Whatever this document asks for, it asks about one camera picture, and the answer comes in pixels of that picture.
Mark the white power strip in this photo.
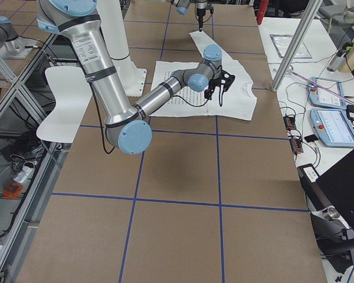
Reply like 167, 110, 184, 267
13, 163, 34, 184

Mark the black framed plastic sheet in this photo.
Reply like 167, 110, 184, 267
269, 34, 312, 60

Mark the grey aluminium frame post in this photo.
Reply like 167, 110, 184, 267
271, 0, 323, 92

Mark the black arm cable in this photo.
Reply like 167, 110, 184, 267
176, 88, 213, 108

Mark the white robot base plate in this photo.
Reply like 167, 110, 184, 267
116, 61, 147, 97

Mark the lower blue teach pendant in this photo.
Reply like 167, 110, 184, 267
310, 108, 354, 148

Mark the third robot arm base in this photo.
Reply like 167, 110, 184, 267
0, 16, 38, 59

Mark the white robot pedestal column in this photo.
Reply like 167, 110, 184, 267
97, 0, 129, 61

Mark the black laptop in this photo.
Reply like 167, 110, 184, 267
297, 149, 354, 230

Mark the blue teach pendant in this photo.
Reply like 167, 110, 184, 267
310, 108, 354, 148
307, 77, 346, 110

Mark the white plastic chair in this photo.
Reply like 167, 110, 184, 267
37, 66, 92, 143

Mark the pink reacher grabber stick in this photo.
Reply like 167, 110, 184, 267
287, 71, 354, 106

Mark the white long-sleeve printed shirt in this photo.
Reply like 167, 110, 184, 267
151, 31, 257, 121

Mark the upper blue teach pendant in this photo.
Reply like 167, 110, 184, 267
307, 77, 346, 110

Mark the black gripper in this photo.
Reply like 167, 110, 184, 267
204, 70, 235, 107
195, 0, 214, 31

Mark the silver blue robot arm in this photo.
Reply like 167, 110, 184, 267
37, 1, 235, 154
170, 0, 214, 32

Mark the orange box under table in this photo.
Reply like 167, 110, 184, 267
3, 182, 23, 199

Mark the red cylinder object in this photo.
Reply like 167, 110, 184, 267
256, 0, 269, 25

